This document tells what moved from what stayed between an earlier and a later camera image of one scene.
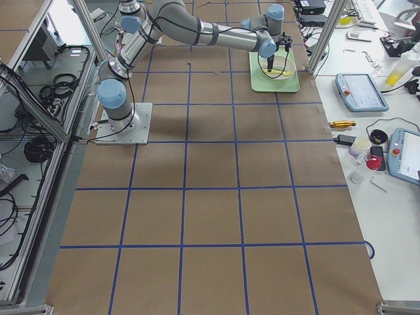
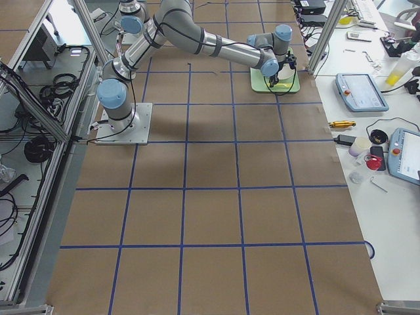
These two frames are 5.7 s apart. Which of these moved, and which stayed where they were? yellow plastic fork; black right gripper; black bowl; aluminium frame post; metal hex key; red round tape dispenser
Moved: yellow plastic fork; black right gripper
Stayed: metal hex key; red round tape dispenser; aluminium frame post; black bowl
